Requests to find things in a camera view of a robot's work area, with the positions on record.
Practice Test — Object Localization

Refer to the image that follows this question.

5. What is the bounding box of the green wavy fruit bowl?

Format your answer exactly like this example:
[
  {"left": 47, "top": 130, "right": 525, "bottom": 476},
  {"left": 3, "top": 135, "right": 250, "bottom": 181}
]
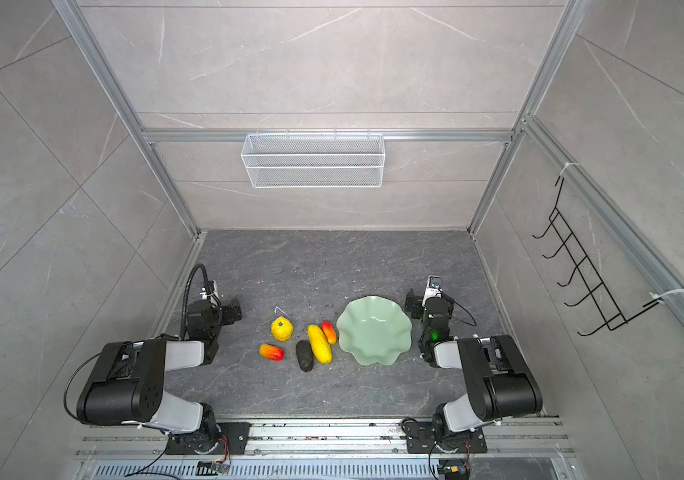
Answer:
[{"left": 336, "top": 296, "right": 413, "bottom": 366}]

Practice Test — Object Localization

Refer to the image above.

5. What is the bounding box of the red yellow fake mango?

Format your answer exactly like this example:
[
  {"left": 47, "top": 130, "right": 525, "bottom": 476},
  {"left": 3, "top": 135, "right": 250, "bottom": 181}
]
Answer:
[{"left": 258, "top": 344, "right": 285, "bottom": 361}]

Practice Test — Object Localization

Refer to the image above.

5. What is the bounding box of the yellow fake lemon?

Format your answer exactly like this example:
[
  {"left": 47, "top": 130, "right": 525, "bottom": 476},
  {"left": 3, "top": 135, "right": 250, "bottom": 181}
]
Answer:
[{"left": 271, "top": 316, "right": 294, "bottom": 342}]

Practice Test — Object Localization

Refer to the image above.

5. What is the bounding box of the dark fake avocado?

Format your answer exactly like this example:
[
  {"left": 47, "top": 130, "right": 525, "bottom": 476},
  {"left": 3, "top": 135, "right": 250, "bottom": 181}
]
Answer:
[{"left": 295, "top": 340, "right": 315, "bottom": 372}]

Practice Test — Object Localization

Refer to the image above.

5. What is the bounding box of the yellow fake banana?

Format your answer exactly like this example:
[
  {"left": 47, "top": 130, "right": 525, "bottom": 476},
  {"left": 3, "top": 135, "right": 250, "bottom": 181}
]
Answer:
[{"left": 307, "top": 325, "right": 333, "bottom": 364}]

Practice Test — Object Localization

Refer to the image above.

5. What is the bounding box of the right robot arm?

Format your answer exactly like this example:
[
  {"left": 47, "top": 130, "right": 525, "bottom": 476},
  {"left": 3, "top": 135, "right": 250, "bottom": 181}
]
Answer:
[{"left": 404, "top": 287, "right": 543, "bottom": 441}]

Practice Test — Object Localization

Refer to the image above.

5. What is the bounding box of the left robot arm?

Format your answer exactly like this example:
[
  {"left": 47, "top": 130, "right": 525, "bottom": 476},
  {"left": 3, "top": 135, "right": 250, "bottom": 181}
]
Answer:
[{"left": 75, "top": 299, "right": 242, "bottom": 441}]

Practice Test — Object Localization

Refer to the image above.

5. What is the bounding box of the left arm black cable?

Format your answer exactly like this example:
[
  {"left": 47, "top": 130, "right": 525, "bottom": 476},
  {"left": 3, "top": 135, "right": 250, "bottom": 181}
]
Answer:
[{"left": 179, "top": 262, "right": 210, "bottom": 340}]

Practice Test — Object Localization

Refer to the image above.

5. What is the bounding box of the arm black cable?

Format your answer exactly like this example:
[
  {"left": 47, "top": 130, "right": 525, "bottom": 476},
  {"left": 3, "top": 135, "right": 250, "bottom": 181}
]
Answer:
[
  {"left": 446, "top": 295, "right": 479, "bottom": 328},
  {"left": 179, "top": 262, "right": 210, "bottom": 340}
]

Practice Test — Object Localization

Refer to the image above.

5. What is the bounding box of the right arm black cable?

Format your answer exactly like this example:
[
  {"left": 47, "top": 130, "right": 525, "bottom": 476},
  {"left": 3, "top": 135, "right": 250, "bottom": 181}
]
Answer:
[{"left": 446, "top": 295, "right": 479, "bottom": 328}]

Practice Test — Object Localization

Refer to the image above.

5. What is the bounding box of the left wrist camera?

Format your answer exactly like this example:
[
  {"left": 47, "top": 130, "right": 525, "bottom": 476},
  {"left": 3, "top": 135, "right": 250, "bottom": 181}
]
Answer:
[{"left": 200, "top": 280, "right": 220, "bottom": 303}]

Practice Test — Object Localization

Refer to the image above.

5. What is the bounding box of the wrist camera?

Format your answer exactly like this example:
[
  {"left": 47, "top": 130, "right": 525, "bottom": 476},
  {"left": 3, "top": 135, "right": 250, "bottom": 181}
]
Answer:
[
  {"left": 200, "top": 280, "right": 220, "bottom": 303},
  {"left": 423, "top": 275, "right": 442, "bottom": 301}
]

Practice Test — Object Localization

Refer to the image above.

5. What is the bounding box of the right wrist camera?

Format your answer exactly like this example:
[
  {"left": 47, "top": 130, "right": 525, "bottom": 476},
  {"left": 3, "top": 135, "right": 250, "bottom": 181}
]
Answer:
[{"left": 423, "top": 275, "right": 442, "bottom": 301}]

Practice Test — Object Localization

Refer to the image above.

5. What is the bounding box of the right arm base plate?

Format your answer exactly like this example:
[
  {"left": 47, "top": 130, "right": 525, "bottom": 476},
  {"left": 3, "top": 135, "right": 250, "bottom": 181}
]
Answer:
[{"left": 400, "top": 418, "right": 488, "bottom": 454}]

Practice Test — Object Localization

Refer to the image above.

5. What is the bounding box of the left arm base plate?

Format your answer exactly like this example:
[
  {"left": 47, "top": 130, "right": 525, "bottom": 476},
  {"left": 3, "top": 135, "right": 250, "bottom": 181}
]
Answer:
[{"left": 165, "top": 422, "right": 252, "bottom": 455}]

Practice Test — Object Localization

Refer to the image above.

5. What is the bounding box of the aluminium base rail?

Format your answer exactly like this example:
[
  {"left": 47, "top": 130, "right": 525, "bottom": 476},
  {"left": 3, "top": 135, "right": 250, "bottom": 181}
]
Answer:
[{"left": 63, "top": 417, "right": 584, "bottom": 479}]

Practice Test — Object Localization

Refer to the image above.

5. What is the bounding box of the white wire mesh basket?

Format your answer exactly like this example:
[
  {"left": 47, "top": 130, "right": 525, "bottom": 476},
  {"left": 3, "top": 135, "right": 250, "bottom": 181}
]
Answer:
[{"left": 241, "top": 133, "right": 386, "bottom": 189}]

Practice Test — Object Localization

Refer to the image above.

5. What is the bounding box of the black wire hook rack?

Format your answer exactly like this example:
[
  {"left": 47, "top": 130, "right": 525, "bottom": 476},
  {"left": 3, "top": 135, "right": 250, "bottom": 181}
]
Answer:
[{"left": 531, "top": 177, "right": 663, "bottom": 338}]

